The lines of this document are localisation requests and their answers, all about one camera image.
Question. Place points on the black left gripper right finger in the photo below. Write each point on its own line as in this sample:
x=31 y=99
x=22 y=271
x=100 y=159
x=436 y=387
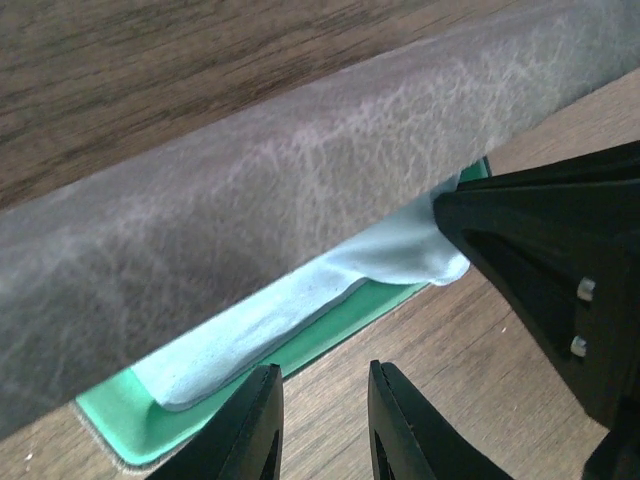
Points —
x=410 y=439

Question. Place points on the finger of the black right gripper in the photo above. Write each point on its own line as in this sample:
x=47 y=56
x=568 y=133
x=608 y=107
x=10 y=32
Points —
x=561 y=244

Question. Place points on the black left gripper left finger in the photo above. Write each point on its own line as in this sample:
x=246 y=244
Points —
x=242 y=441

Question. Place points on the light blue cleaning cloth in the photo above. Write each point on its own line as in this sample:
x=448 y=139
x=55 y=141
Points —
x=405 y=248

